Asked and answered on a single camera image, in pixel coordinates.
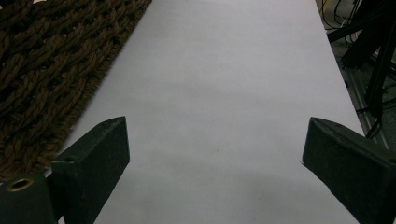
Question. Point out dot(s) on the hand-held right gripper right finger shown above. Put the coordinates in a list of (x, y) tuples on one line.
[(351, 168)]

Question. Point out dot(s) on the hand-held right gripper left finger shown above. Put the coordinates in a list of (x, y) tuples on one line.
[(90, 165)]

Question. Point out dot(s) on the brown knitted scarf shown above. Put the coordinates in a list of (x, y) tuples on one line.
[(46, 71)]

